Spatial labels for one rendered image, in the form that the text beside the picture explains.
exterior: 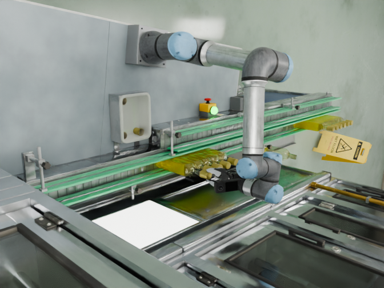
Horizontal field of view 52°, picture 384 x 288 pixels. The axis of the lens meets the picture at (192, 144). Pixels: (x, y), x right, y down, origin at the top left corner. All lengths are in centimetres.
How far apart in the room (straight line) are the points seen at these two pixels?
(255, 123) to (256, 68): 19
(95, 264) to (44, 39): 115
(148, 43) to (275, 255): 103
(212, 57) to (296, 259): 88
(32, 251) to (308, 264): 97
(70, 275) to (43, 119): 109
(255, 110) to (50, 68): 84
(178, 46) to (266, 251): 89
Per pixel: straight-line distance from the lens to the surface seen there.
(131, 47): 189
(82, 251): 78
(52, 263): 76
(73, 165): 177
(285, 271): 143
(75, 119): 180
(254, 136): 144
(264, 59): 147
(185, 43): 173
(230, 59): 169
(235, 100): 245
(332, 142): 520
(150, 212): 170
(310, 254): 155
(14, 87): 168
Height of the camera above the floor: 230
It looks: 43 degrees down
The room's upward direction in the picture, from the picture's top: 104 degrees clockwise
